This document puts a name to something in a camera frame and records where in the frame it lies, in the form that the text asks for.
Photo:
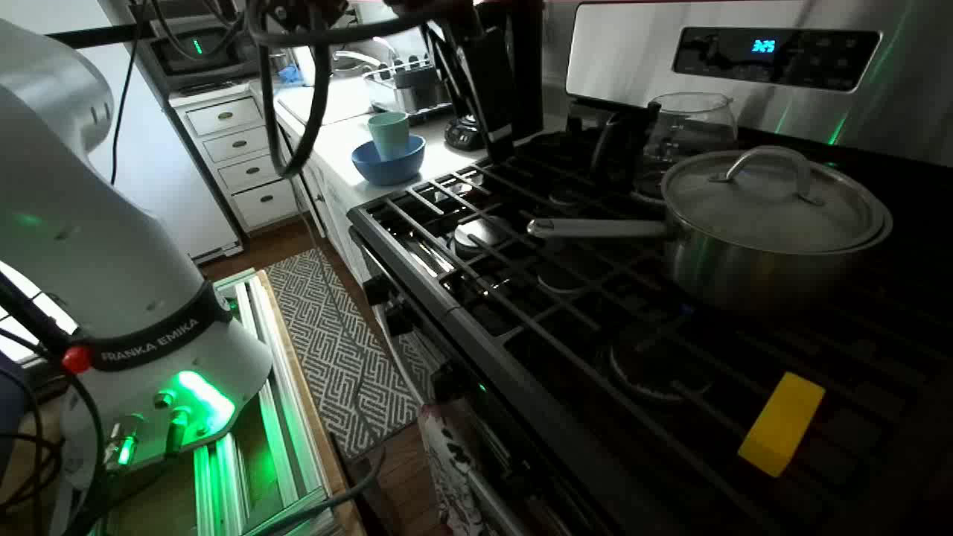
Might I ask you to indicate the yellow rectangular block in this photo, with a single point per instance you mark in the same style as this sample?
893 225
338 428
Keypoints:
780 425

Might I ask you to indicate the white kitchen counter cabinet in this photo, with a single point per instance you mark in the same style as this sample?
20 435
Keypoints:
338 149

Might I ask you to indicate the silver canister set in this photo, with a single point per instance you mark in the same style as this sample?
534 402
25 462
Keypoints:
421 87

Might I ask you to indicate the stainless steel gas stove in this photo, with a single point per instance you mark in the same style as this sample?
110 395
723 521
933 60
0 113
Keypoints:
595 328

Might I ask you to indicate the silver pot lid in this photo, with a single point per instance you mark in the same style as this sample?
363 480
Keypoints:
763 204

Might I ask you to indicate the white cutting board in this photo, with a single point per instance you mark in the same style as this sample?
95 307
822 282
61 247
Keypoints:
345 106

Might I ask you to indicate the teal cup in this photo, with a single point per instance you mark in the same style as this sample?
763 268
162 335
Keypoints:
388 133

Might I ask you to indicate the black coffee maker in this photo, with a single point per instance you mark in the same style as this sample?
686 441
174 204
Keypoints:
506 69

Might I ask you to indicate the patterned dish towel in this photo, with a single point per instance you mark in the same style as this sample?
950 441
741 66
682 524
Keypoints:
457 477

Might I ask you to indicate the small black round object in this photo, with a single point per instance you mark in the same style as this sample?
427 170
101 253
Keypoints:
466 136

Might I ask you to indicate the grey patterned rug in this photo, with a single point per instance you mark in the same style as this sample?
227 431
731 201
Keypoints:
338 358

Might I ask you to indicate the aluminium robot stand frame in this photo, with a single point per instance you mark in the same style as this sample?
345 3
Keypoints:
277 448

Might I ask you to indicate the blue bowl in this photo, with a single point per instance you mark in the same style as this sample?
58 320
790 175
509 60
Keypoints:
388 167

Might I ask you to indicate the black toaster oven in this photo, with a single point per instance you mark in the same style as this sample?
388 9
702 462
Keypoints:
198 48

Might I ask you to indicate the white drawer cabinet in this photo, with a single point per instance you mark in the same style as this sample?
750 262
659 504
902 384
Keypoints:
239 149

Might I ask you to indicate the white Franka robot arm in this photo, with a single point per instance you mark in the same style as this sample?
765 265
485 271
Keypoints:
99 247

